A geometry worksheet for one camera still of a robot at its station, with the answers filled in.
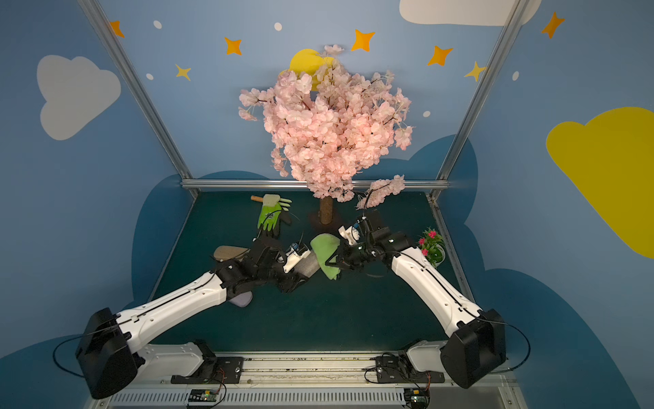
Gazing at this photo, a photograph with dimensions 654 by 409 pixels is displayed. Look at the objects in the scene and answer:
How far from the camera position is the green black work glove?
1.10 metres

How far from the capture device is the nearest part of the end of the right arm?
22.0 inches

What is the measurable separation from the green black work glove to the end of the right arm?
1.45 ft
